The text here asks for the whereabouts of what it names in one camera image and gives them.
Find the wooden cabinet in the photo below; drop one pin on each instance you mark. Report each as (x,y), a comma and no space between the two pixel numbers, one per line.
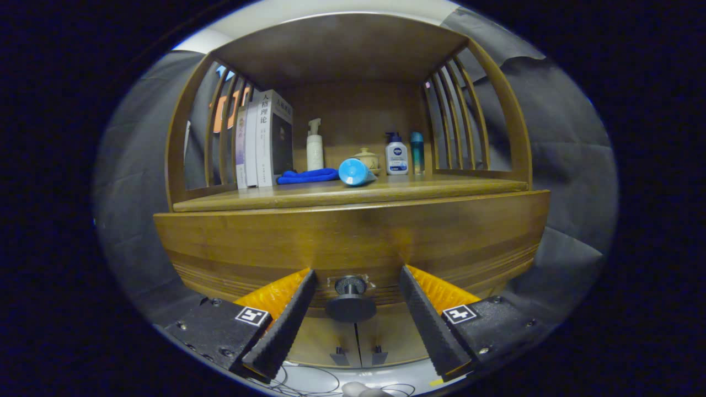
(342,49)

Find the plain white book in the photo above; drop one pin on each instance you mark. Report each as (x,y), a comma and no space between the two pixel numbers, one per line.
(251,149)

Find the teal bottle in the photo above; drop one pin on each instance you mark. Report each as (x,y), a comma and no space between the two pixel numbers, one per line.
(417,154)

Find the wooden countertop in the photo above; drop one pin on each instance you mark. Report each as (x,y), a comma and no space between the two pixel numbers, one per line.
(430,187)

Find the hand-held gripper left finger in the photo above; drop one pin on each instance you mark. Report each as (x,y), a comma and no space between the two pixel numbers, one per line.
(284,331)

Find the wooden drawer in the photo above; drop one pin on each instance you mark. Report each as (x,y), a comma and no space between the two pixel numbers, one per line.
(353,237)

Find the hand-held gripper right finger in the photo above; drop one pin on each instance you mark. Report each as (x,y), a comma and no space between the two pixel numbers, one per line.
(430,325)

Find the white pump bottle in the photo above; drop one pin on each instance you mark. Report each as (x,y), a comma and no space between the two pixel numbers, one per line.
(315,154)

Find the blue cloth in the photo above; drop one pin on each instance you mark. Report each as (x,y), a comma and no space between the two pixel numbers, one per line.
(309,176)

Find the lilac book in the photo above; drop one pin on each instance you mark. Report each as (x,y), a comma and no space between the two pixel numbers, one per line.
(241,149)

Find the blue tube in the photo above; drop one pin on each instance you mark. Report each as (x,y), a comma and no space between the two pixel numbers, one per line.
(353,172)

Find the beige lidded teacup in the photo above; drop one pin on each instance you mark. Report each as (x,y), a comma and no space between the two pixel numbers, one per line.
(368,159)

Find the white lotion bottle blue cap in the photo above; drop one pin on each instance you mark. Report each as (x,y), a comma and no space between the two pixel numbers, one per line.
(396,157)

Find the black drawer knob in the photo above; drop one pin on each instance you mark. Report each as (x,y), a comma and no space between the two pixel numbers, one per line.
(351,306)

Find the white book with portrait cover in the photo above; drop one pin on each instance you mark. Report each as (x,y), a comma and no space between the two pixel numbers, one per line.
(278,143)

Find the wooden cabinet door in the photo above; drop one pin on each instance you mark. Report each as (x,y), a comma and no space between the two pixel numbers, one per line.
(320,336)
(391,336)

